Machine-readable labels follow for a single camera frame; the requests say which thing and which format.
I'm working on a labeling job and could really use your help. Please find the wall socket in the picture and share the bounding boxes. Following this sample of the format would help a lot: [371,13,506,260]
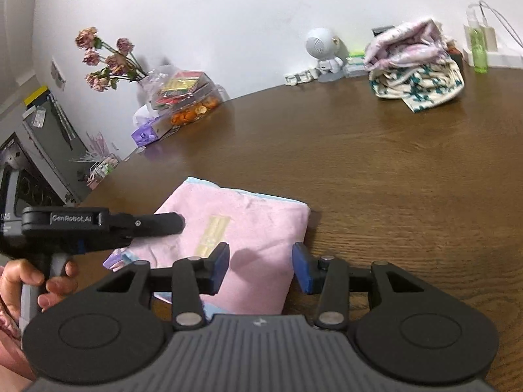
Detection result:
[51,58,67,91]

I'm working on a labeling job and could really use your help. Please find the black appliance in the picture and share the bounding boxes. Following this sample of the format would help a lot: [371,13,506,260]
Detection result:
[0,132,68,237]

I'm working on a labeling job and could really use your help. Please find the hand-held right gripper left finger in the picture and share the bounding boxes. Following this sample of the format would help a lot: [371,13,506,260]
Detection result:
[96,242,230,331]

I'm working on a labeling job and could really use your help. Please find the grey carton box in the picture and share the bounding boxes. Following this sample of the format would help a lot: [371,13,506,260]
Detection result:
[22,86,93,205]

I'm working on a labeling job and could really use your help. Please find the purple tissue pack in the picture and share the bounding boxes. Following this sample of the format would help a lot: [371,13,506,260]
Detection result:
[131,115,173,148]

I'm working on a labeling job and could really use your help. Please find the pink floral cloth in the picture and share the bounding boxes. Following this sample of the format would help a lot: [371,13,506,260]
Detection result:
[363,17,454,73]

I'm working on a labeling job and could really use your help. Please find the stack of small boxes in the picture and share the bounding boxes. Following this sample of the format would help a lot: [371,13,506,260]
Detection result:
[344,51,367,77]

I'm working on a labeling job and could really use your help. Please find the white cable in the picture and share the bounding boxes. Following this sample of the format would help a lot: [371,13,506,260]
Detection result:
[479,0,523,46]

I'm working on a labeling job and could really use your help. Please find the clear plastic small trinkets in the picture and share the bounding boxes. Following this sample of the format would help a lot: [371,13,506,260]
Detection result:
[69,131,122,191]

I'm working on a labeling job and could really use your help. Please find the cream cloth with teal flowers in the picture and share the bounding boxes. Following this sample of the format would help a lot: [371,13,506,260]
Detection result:
[368,58,465,114]

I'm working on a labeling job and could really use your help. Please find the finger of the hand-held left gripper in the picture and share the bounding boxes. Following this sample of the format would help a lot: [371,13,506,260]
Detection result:
[109,211,186,238]

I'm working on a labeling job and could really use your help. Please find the pink garment with blue trim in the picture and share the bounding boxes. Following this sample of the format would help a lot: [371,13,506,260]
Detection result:
[103,177,311,316]

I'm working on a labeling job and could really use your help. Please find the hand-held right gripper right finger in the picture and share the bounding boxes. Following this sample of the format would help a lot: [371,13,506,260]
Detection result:
[293,242,428,331]

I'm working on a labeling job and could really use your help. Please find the person's left hand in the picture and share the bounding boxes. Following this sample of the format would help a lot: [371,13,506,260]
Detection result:
[0,260,78,324]

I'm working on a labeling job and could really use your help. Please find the dried pink flower bouquet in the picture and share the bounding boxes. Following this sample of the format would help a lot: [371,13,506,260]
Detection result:
[74,27,148,93]

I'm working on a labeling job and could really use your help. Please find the green spray bottle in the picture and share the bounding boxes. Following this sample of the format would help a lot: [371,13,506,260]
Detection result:
[469,3,490,74]

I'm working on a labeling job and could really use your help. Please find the white power strip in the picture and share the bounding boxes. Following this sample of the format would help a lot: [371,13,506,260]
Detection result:
[463,24,523,69]

